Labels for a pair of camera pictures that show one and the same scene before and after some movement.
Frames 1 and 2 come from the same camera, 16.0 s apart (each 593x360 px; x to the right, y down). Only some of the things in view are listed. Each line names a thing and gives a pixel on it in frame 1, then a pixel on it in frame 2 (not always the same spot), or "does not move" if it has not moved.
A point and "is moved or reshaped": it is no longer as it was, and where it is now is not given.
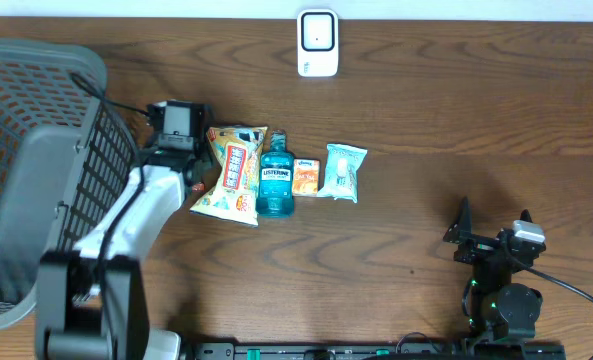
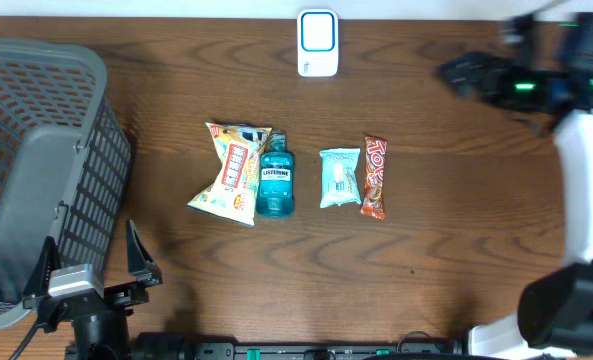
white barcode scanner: x=318 y=42 does not move
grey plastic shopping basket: x=52 y=153 does not move
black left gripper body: x=194 y=147 to x=123 y=297
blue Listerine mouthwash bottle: x=276 y=189 does not move
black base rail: x=377 y=351 does not move
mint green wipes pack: x=341 y=169 is moved or reshaped
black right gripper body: x=476 y=250 to x=514 y=88
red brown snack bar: x=199 y=187 to x=373 y=195
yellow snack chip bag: x=234 y=194 does not move
